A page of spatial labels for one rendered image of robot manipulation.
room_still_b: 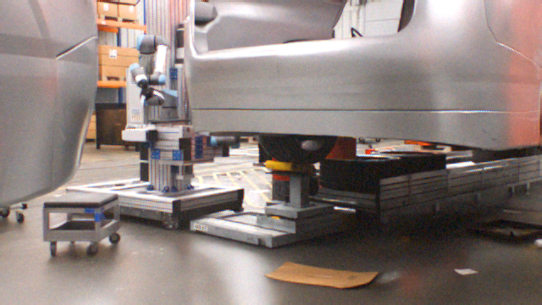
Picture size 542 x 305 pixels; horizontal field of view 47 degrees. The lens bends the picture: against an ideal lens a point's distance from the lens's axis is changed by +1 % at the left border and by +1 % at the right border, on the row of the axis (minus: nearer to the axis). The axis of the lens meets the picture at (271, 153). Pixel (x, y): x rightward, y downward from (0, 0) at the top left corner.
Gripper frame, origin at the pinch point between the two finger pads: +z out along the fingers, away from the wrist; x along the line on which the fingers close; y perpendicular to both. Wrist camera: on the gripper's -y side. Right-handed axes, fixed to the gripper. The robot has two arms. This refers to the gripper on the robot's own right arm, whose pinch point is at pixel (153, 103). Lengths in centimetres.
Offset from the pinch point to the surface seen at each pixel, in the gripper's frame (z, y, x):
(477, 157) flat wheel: 65, 242, -333
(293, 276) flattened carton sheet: 151, -27, -19
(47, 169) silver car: 156, -238, 64
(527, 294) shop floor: 217, -57, -111
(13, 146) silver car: 156, -249, 67
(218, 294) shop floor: 147, -48, 23
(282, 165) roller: 68, 24, -63
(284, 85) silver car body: 88, -112, -40
